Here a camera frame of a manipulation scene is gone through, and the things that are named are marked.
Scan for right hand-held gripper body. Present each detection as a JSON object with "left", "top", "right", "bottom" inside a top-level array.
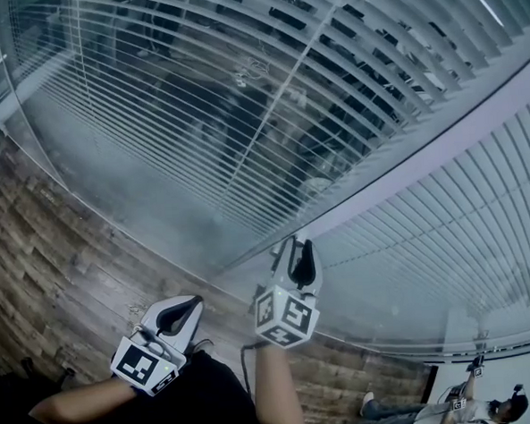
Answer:
[{"left": 249, "top": 265, "right": 324, "bottom": 352}]

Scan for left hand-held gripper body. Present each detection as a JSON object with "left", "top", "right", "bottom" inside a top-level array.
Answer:
[{"left": 107, "top": 320, "right": 198, "bottom": 402}]

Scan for white window blinds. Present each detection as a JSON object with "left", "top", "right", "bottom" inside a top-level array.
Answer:
[
  {"left": 0, "top": 0, "right": 530, "bottom": 271},
  {"left": 294, "top": 96, "right": 530, "bottom": 370}
]

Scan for person's right forearm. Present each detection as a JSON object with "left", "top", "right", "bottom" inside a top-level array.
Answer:
[{"left": 249, "top": 341, "right": 307, "bottom": 424}]

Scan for person's left forearm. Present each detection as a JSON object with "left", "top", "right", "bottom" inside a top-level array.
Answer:
[{"left": 26, "top": 374, "right": 141, "bottom": 424}]

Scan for white window mullion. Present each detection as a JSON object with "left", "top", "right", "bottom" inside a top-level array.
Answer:
[{"left": 207, "top": 63, "right": 530, "bottom": 273}]

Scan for person's black clothing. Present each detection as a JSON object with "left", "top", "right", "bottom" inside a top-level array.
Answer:
[{"left": 0, "top": 344, "right": 266, "bottom": 424}]

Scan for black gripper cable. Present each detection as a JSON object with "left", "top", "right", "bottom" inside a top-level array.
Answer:
[{"left": 238, "top": 340, "right": 265, "bottom": 398}]

